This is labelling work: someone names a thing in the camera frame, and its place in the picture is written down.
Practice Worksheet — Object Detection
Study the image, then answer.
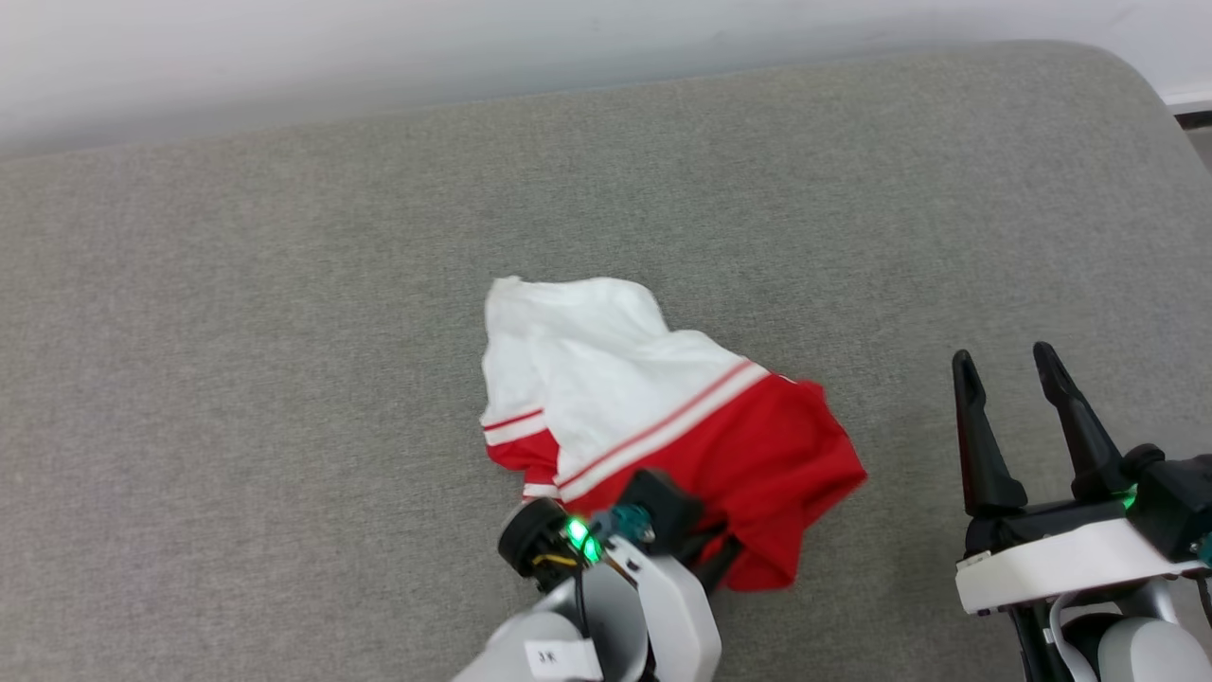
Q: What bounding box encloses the grey fabric sofa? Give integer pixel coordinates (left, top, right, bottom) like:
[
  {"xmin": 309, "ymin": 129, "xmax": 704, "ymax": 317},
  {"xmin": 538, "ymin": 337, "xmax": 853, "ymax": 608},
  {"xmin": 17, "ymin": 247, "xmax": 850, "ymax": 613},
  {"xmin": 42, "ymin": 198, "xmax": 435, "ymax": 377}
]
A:
[{"xmin": 0, "ymin": 40, "xmax": 1212, "ymax": 682}]

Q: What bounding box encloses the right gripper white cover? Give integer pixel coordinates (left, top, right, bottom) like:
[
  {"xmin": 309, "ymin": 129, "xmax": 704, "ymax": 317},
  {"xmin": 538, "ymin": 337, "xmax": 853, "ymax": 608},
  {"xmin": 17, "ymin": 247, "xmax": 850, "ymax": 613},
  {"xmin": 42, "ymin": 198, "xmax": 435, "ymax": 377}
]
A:
[{"xmin": 952, "ymin": 341, "xmax": 1208, "ymax": 617}]

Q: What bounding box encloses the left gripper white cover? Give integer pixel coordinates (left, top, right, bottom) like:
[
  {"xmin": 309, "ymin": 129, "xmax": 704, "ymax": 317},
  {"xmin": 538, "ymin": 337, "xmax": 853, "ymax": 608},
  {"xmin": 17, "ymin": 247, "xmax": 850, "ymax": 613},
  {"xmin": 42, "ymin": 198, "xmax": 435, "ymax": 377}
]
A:
[{"xmin": 498, "ymin": 496, "xmax": 746, "ymax": 682}]

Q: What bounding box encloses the teal left camera connector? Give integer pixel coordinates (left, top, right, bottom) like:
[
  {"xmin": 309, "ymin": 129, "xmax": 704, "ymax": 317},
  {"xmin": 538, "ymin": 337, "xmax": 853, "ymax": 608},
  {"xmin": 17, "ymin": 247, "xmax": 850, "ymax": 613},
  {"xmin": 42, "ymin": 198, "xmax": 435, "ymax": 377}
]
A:
[{"xmin": 589, "ymin": 505, "xmax": 656, "ymax": 543}]

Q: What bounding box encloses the red white basketball jersey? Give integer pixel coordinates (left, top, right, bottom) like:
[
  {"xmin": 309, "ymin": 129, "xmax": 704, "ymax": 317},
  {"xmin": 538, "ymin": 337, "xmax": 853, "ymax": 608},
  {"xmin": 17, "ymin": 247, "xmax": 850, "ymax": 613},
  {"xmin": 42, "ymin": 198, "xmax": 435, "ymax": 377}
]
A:
[{"xmin": 478, "ymin": 275, "xmax": 868, "ymax": 593}]

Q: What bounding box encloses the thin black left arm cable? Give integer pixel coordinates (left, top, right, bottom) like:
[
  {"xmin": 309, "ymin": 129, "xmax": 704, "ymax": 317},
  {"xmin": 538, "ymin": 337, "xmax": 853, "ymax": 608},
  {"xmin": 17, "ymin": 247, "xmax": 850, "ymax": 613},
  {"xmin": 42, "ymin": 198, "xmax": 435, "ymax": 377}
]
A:
[{"xmin": 530, "ymin": 552, "xmax": 593, "ymax": 637}]

